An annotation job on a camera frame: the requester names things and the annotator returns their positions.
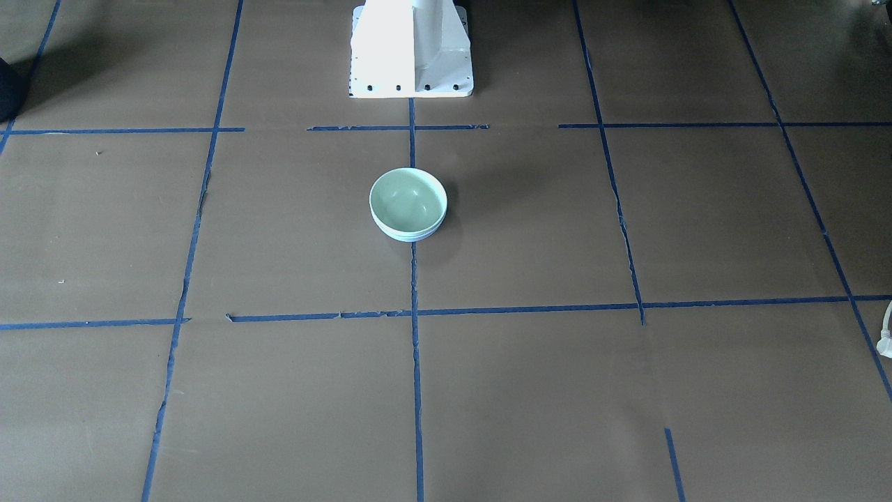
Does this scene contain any blue bowl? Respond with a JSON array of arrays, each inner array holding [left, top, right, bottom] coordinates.
[[373, 218, 444, 243]]

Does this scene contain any white camera pole with base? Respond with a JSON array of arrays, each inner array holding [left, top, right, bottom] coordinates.
[[348, 1, 475, 99]]

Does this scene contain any green bowl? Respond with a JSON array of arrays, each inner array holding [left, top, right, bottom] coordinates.
[[369, 167, 448, 231]]

